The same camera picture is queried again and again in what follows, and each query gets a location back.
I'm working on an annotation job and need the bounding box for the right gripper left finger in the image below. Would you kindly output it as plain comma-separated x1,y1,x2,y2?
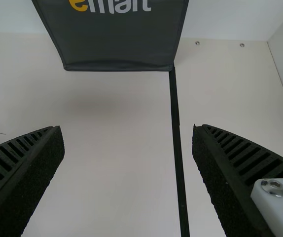
0,125,66,237

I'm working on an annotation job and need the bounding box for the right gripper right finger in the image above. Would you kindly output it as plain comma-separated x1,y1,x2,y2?
191,123,283,237

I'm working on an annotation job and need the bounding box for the black strip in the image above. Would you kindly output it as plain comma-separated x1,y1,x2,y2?
168,64,190,237

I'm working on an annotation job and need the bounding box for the dark grey bag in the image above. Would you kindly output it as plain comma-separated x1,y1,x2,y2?
31,0,190,73

